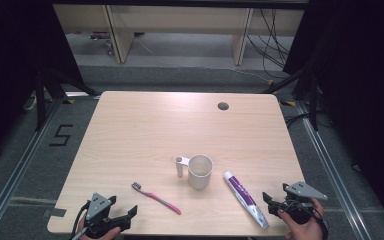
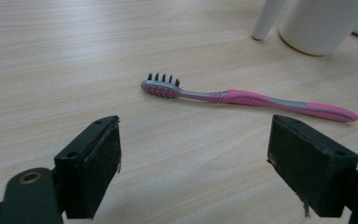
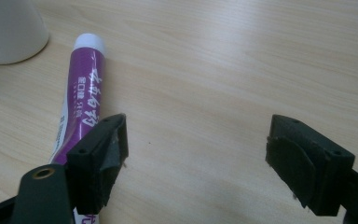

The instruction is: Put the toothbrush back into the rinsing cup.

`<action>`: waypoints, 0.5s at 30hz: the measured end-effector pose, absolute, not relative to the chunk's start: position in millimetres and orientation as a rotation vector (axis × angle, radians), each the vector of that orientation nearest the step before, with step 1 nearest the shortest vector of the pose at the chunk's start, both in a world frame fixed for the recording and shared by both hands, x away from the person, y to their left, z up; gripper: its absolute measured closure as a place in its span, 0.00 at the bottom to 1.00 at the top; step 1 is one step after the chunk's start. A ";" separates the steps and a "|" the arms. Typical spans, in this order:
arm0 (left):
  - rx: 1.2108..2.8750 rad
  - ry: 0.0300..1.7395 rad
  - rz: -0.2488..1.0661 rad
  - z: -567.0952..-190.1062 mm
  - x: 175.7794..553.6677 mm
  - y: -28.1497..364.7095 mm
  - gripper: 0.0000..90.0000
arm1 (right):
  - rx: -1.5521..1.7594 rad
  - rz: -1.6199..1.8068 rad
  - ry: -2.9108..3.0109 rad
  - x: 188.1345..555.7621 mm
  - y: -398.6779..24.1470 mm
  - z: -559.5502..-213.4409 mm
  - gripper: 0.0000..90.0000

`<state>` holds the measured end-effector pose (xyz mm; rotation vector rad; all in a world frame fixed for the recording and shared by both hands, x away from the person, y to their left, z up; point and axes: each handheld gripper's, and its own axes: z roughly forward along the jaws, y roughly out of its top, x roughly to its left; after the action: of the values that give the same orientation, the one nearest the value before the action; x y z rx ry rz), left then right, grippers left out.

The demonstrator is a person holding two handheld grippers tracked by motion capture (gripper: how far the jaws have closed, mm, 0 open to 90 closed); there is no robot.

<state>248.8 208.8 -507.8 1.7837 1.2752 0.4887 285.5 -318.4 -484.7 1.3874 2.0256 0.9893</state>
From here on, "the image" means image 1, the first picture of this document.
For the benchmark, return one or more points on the black metal stand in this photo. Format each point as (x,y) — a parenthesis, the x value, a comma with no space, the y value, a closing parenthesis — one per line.
(313,100)
(40,100)

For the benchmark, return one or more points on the small red object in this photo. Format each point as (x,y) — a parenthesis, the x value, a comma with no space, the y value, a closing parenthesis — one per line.
(108,47)

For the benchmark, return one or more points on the person's left hand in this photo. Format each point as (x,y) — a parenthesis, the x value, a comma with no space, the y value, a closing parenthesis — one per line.
(109,234)

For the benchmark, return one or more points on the person's right hand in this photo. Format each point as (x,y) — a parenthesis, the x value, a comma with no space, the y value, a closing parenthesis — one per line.
(308,231)

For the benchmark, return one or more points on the white and purple toothpaste tube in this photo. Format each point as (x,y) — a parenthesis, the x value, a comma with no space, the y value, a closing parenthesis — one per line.
(243,194)

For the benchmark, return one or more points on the dark purple clutter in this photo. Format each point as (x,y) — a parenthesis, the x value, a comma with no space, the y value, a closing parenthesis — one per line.
(97,35)

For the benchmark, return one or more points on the aluminium floor rail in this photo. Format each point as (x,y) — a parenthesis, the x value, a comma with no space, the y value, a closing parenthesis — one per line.
(16,170)
(330,170)

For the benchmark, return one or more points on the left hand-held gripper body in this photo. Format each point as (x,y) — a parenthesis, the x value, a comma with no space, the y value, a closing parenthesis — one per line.
(97,206)

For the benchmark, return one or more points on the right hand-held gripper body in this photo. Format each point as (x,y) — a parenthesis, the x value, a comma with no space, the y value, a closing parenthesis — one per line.
(301,191)

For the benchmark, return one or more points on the yellow and black tape piece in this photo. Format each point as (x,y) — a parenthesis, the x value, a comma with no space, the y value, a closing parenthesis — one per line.
(288,103)
(68,101)

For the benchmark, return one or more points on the pink toothbrush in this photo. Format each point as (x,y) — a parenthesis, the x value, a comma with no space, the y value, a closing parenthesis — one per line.
(157,198)

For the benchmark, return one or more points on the light wooden desk frame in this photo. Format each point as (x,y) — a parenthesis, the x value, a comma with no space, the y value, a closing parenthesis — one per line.
(180,20)

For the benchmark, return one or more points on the grey tape piece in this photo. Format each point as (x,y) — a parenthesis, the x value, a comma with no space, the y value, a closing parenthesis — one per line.
(55,212)

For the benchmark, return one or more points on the black curtain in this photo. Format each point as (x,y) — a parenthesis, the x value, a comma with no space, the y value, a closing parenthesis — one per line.
(13,66)
(363,83)

